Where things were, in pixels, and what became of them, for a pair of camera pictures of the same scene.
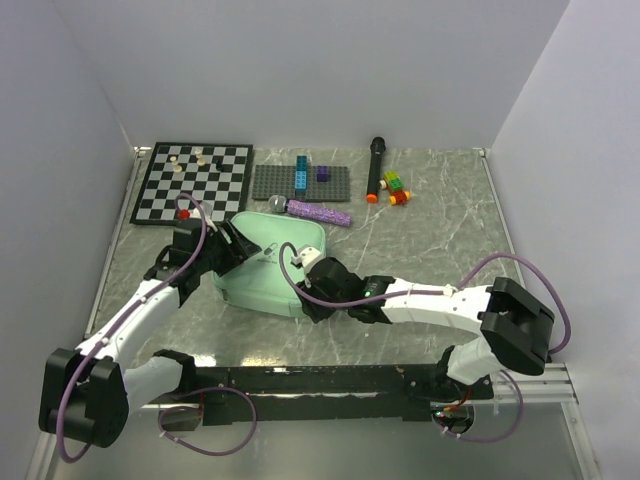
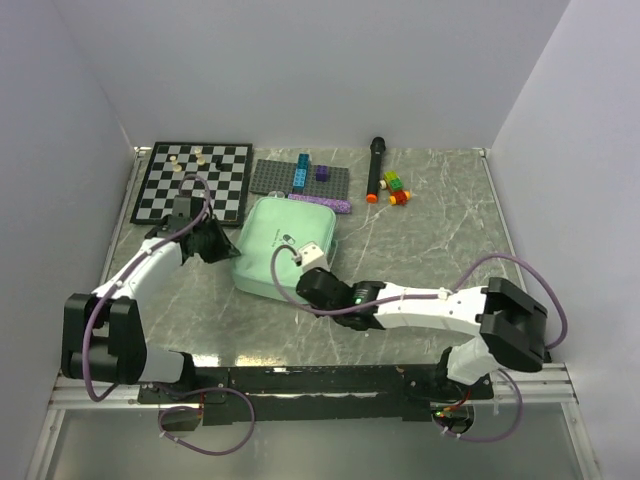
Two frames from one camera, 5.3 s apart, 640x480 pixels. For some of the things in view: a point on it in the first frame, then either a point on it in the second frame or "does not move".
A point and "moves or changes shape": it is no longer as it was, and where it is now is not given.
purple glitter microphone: x=280 y=204 -> x=339 y=205
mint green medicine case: x=257 y=283 moves or changes shape
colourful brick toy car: x=392 y=182 does not move
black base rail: x=321 y=393 does not move
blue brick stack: x=301 y=173 does not move
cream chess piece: x=200 y=161 does not move
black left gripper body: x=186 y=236 -> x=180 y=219
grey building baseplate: x=271 y=180 does not move
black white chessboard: x=180 y=175 does not move
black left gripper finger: x=233 y=235 -> x=209 y=240
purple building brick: x=322 y=173 does not move
